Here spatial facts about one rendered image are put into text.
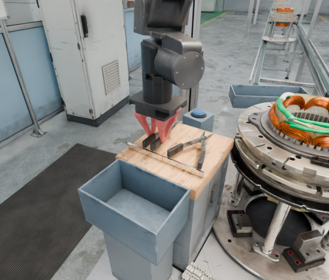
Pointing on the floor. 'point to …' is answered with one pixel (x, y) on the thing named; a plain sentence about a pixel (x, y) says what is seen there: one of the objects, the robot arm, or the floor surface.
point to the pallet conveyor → (319, 85)
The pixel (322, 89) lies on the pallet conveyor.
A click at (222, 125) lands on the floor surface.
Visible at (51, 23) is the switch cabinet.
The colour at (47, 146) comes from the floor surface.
